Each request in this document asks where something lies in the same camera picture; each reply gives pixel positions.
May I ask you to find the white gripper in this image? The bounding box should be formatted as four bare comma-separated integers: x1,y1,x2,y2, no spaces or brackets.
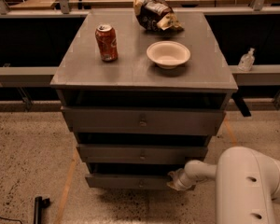
167,169,197,191

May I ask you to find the grey bottom drawer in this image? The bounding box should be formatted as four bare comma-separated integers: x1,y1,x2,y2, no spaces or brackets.
85,174,172,190

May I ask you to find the grey drawer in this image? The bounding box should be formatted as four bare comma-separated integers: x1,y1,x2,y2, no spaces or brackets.
85,174,172,190
77,144,207,165
62,106,225,136

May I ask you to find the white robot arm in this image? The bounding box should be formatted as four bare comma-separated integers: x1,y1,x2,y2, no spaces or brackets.
168,147,280,224

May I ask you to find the grey middle drawer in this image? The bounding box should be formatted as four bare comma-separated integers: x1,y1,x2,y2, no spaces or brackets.
77,144,207,165

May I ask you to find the grey wooden drawer cabinet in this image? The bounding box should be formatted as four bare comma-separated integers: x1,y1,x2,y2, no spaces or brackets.
51,9,237,175

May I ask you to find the grey top drawer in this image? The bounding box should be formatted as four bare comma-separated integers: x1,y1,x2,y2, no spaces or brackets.
62,106,225,136

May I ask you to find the white paper bowl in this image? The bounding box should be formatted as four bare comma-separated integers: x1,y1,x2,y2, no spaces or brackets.
147,41,190,69

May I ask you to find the clear sanitizer pump bottle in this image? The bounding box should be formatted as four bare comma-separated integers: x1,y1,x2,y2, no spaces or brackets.
238,48,255,72

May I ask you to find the red soda can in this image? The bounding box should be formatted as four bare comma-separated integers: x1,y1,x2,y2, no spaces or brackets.
95,23,118,62

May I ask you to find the crumpled chip bag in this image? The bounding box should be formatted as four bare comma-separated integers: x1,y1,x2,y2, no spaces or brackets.
133,0,183,31

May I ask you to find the grey metal rail fence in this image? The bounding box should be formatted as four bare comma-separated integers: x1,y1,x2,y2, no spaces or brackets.
0,0,280,87

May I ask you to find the black post on floor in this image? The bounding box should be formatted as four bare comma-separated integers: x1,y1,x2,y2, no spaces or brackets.
34,196,50,224

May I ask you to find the black floor cable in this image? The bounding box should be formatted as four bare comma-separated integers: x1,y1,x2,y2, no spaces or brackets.
0,207,24,224

